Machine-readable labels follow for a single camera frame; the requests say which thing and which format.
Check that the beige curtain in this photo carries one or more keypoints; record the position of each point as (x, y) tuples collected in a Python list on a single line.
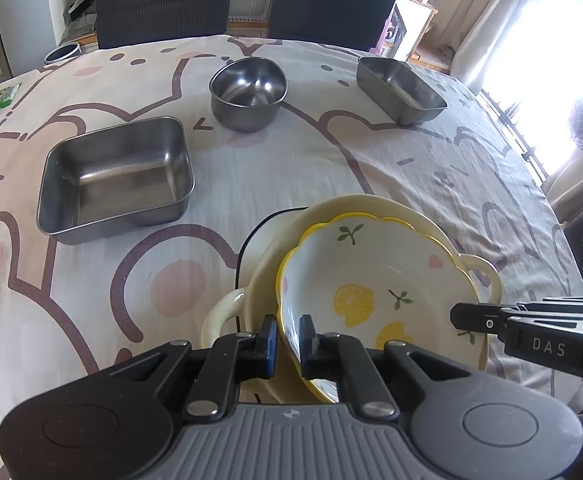
[(501, 25)]

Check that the black balcony railing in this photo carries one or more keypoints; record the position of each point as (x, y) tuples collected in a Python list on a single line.
[(521, 150)]

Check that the green tissue packet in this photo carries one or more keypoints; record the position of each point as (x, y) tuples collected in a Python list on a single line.
[(1, 100)]

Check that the lemon print scalloped bowl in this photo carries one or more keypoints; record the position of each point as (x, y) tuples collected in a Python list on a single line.
[(371, 280)]

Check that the bear print tablecloth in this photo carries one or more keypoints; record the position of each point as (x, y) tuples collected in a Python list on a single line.
[(421, 185)]

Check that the small square steel bowl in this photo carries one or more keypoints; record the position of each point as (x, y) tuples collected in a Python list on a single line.
[(401, 90)]

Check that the white leaf print plate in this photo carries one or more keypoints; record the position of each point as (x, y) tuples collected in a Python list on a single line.
[(271, 235)]

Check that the dark grey chair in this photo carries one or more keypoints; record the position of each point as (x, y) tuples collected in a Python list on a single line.
[(166, 5), (331, 5)]

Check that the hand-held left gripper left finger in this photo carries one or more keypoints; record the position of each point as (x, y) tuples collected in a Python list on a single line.
[(270, 347)]

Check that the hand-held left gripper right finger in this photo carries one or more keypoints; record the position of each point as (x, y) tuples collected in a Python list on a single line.
[(307, 342)]

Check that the large square steel tray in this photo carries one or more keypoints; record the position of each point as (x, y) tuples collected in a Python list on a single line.
[(116, 185)]

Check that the round steel bowl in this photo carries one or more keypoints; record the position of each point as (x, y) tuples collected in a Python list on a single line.
[(246, 95)]

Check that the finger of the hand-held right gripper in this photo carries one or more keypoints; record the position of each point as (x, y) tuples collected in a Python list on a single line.
[(571, 307), (476, 317)]

